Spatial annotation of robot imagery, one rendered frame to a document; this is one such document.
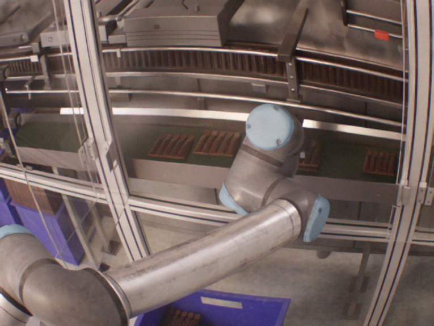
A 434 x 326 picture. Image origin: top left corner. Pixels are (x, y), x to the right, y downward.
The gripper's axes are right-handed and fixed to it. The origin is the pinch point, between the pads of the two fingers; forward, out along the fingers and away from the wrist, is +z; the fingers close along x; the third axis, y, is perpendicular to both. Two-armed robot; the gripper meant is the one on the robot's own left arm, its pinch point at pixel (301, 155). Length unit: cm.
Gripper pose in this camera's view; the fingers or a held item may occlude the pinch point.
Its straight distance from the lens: 150.6
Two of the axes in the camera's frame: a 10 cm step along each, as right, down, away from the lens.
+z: 3.2, 0.7, 9.5
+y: 1.1, -9.9, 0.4
